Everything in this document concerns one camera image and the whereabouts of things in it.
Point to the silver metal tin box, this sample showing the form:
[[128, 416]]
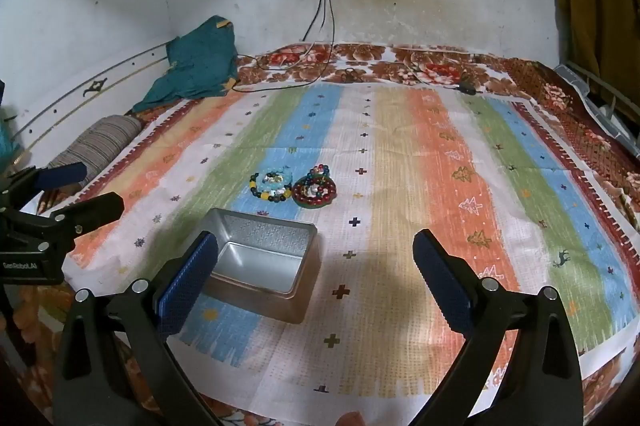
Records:
[[260, 271]]

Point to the white plastic crate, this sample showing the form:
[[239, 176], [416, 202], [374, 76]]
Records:
[[590, 96]]

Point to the teal cloth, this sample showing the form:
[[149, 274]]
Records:
[[200, 56]]

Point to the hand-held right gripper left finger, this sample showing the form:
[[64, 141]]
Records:
[[185, 286]]

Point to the striped woven mat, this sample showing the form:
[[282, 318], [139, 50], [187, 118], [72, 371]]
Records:
[[400, 156]]

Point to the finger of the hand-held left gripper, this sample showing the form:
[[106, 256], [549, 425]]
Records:
[[60, 175], [95, 207]]

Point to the striped grey pillow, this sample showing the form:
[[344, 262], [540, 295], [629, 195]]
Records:
[[100, 141]]

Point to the brown floral blanket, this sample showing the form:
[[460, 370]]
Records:
[[380, 56]]

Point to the small black device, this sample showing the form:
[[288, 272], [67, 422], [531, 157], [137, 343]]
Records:
[[467, 86]]

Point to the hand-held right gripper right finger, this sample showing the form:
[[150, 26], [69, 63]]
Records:
[[440, 281]]

